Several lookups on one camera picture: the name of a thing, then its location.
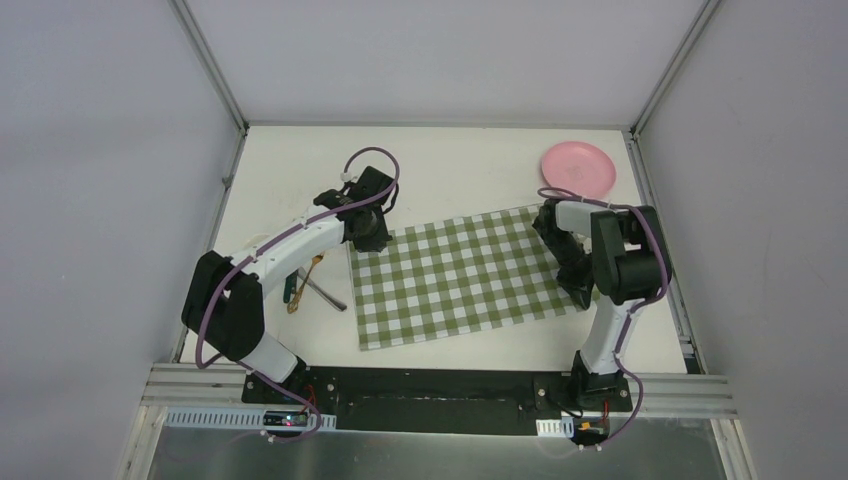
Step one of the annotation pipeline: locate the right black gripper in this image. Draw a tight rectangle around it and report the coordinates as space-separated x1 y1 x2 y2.
544 231 595 309

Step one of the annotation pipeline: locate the silver knife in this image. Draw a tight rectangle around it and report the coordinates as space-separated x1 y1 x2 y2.
297 268 348 312

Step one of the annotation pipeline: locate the pink plate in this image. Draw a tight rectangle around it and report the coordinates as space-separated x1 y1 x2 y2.
540 141 617 199

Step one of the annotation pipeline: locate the gold fork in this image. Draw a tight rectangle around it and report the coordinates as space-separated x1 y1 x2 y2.
286 253 325 314

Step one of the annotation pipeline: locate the green checkered cloth napkin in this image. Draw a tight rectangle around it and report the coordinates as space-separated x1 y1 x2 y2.
349 205 581 351

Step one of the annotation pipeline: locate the light blue mug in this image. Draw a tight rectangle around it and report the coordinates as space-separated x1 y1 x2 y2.
245 233 270 248

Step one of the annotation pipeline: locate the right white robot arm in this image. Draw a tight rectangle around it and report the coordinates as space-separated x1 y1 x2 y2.
532 198 673 410

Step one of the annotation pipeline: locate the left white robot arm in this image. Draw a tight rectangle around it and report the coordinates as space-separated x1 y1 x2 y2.
181 167 397 405

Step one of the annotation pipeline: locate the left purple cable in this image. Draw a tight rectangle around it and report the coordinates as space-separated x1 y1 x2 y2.
194 146 402 445

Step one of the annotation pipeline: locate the purple cable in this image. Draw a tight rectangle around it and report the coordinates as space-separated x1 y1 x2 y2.
536 187 670 452
194 146 402 445

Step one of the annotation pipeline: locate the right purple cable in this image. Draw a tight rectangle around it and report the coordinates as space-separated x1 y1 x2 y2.
536 187 670 452

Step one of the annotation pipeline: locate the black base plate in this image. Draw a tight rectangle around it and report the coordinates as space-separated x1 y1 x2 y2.
241 366 634 436

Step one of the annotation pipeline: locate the aluminium frame rail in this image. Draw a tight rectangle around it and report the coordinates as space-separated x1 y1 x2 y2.
141 363 247 407

